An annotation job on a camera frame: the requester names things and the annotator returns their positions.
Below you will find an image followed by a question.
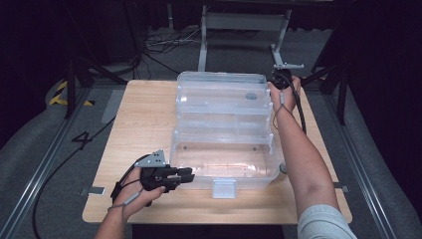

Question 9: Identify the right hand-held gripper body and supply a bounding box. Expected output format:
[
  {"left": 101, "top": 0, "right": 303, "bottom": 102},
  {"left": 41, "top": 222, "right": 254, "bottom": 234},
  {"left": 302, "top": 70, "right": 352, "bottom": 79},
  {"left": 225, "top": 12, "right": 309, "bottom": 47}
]
[{"left": 267, "top": 68, "right": 294, "bottom": 91}]

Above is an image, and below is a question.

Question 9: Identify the grey metal table bracket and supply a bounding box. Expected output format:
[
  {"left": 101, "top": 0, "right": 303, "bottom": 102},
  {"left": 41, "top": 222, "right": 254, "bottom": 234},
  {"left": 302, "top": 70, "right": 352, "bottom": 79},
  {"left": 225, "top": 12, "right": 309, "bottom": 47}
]
[
  {"left": 79, "top": 186, "right": 106, "bottom": 197},
  {"left": 332, "top": 181, "right": 350, "bottom": 194}
]

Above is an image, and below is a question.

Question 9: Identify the grey metal floor rail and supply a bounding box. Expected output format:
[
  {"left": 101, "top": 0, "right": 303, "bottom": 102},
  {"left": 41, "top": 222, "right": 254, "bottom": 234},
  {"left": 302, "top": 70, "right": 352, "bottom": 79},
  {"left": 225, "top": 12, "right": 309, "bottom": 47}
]
[
  {"left": 0, "top": 88, "right": 93, "bottom": 239},
  {"left": 322, "top": 94, "right": 398, "bottom": 239}
]

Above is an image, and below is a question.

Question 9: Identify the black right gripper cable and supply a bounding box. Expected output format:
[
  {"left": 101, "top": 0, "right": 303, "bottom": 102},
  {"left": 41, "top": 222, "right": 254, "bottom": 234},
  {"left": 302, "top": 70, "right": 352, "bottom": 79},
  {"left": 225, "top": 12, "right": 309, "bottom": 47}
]
[{"left": 280, "top": 71, "right": 308, "bottom": 135}]

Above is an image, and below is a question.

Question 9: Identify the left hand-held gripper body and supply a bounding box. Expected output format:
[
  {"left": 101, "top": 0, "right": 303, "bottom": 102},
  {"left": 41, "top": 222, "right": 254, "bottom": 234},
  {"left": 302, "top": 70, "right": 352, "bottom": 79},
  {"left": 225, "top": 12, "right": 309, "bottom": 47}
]
[{"left": 133, "top": 148, "right": 183, "bottom": 194}]

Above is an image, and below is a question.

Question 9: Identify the grey wrist strap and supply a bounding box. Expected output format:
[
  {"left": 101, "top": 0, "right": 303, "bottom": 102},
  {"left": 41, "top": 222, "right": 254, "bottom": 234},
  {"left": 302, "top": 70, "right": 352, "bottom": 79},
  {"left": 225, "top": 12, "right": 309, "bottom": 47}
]
[
  {"left": 272, "top": 91, "right": 287, "bottom": 131},
  {"left": 106, "top": 188, "right": 145, "bottom": 227}
]

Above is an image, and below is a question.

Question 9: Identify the long black floor cable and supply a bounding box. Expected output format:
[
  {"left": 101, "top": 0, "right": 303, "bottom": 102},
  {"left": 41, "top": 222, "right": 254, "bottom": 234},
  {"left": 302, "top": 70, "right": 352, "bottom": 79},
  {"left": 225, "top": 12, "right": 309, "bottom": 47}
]
[{"left": 31, "top": 116, "right": 116, "bottom": 239}]

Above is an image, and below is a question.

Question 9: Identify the person's left hand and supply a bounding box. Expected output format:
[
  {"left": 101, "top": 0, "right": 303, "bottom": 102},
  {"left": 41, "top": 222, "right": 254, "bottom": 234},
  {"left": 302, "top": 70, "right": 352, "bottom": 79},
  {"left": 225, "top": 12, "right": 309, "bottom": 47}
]
[{"left": 112, "top": 167, "right": 167, "bottom": 220}]

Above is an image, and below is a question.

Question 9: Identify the person's right hand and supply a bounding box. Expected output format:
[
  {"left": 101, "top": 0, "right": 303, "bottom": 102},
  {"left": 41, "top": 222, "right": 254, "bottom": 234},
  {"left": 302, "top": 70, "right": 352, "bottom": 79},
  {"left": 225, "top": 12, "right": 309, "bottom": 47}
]
[{"left": 267, "top": 75, "right": 303, "bottom": 115}]

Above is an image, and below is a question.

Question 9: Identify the white metal stand frame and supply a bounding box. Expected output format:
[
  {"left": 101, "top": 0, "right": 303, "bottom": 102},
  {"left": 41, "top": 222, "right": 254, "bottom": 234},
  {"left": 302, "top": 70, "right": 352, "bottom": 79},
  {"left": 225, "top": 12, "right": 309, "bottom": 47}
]
[{"left": 197, "top": 4, "right": 305, "bottom": 73}]

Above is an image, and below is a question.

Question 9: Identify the clear plastic storage box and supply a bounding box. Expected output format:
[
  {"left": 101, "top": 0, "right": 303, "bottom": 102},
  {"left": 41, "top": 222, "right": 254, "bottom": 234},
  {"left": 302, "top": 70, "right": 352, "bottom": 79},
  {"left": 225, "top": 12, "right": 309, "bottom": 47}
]
[{"left": 169, "top": 70, "right": 287, "bottom": 199}]

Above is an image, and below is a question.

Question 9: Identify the bundle of floor cables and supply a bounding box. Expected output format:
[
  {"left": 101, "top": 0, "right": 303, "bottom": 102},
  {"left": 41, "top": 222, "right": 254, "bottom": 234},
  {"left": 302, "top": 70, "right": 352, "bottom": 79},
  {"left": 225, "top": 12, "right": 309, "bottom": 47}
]
[{"left": 141, "top": 26, "right": 204, "bottom": 57}]

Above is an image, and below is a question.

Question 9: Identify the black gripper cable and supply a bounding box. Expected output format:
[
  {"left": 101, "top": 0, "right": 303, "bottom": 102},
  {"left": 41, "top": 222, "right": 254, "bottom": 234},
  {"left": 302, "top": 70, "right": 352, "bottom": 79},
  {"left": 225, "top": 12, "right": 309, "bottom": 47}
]
[
  {"left": 109, "top": 153, "right": 151, "bottom": 204},
  {"left": 280, "top": 71, "right": 308, "bottom": 135}
]

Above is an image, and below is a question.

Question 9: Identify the grey shirt sleeve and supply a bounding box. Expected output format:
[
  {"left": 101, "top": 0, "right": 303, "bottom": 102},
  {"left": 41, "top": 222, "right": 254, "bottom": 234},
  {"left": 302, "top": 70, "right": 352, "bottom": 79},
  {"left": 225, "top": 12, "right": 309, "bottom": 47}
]
[{"left": 297, "top": 203, "right": 358, "bottom": 239}]

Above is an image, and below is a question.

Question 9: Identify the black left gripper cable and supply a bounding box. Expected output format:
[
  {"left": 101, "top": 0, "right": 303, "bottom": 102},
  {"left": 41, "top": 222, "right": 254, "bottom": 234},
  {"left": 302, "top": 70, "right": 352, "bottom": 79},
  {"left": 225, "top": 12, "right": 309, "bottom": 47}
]
[{"left": 109, "top": 153, "right": 151, "bottom": 204}]

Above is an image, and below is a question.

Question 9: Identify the black metal stand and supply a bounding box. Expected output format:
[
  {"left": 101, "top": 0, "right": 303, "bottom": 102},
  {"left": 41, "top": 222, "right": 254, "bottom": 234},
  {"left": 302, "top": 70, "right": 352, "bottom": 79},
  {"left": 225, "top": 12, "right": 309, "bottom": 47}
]
[
  {"left": 300, "top": 60, "right": 350, "bottom": 126},
  {"left": 64, "top": 55, "right": 129, "bottom": 120}
]

